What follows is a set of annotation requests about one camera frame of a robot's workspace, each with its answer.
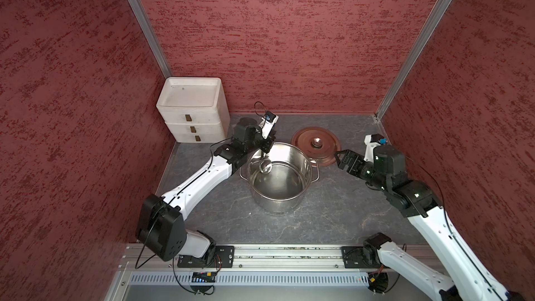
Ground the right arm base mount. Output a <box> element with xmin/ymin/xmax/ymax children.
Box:
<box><xmin>341</xmin><ymin>233</ymin><xmax>391</xmax><ymax>270</ymax></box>

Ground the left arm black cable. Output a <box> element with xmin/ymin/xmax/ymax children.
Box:
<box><xmin>134</xmin><ymin>101</ymin><xmax>268</xmax><ymax>269</ymax></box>

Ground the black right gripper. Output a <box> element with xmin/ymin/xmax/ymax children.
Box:
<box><xmin>333</xmin><ymin>148</ymin><xmax>390</xmax><ymax>191</ymax></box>

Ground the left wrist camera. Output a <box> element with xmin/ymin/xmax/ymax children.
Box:
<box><xmin>260</xmin><ymin>111</ymin><xmax>279</xmax><ymax>139</ymax></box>

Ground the stainless steel pot lid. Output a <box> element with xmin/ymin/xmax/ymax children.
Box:
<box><xmin>291</xmin><ymin>127</ymin><xmax>341</xmax><ymax>167</ymax></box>

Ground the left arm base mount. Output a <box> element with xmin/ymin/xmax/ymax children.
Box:
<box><xmin>176</xmin><ymin>231</ymin><xmax>235</xmax><ymax>270</ymax></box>

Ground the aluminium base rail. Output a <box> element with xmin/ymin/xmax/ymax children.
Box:
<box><xmin>116</xmin><ymin>242</ymin><xmax>440</xmax><ymax>273</ymax></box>

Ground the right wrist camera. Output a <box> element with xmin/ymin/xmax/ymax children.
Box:
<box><xmin>364</xmin><ymin>134</ymin><xmax>387</xmax><ymax>162</ymax></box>

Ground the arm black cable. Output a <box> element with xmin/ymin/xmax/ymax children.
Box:
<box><xmin>134</xmin><ymin>101</ymin><xmax>268</xmax><ymax>269</ymax></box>
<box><xmin>405</xmin><ymin>156</ymin><xmax>509</xmax><ymax>301</ymax></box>

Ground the aluminium left corner post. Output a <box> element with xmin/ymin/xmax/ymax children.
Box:
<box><xmin>127</xmin><ymin>0</ymin><xmax>172</xmax><ymax>79</ymax></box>

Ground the aluminium right corner post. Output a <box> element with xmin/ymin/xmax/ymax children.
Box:
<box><xmin>375</xmin><ymin>0</ymin><xmax>453</xmax><ymax>123</ymax></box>

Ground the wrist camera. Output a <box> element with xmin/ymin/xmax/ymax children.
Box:
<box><xmin>260</xmin><ymin>111</ymin><xmax>279</xmax><ymax>139</ymax></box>
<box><xmin>364</xmin><ymin>134</ymin><xmax>387</xmax><ymax>162</ymax></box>

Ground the white three-drawer box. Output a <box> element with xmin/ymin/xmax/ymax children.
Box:
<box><xmin>157</xmin><ymin>77</ymin><xmax>230</xmax><ymax>144</ymax></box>

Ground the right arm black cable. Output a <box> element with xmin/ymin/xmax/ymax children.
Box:
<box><xmin>405</xmin><ymin>156</ymin><xmax>509</xmax><ymax>301</ymax></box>

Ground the aluminium corner post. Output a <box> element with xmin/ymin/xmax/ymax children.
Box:
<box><xmin>127</xmin><ymin>0</ymin><xmax>172</xmax><ymax>79</ymax></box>
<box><xmin>375</xmin><ymin>0</ymin><xmax>453</xmax><ymax>123</ymax></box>

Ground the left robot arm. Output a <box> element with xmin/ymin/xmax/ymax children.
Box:
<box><xmin>136</xmin><ymin>111</ymin><xmax>279</xmax><ymax>266</ymax></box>

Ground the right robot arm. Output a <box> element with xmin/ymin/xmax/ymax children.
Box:
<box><xmin>334</xmin><ymin>145</ymin><xmax>523</xmax><ymax>300</ymax></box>

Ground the white vented cable duct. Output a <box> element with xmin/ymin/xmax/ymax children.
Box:
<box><xmin>128</xmin><ymin>271</ymin><xmax>369</xmax><ymax>288</ymax></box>

